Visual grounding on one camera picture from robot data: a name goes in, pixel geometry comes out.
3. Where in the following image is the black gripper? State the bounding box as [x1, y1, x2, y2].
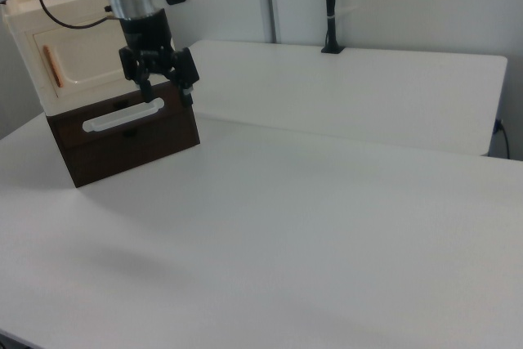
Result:
[118, 8, 202, 109]

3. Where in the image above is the copper door handle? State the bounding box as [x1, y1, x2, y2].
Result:
[42, 44, 65, 90]

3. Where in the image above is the cream plastic cabinet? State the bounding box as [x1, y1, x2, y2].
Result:
[0, 0, 181, 117]

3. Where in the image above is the dark brown drawer base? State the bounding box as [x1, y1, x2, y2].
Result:
[45, 80, 202, 190]

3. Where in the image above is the black clamp pole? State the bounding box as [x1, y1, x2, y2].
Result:
[320, 0, 346, 56]

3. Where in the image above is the white drawer handle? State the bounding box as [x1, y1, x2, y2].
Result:
[82, 97, 166, 134]

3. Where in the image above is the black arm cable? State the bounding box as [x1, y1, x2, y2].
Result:
[38, 0, 124, 30]

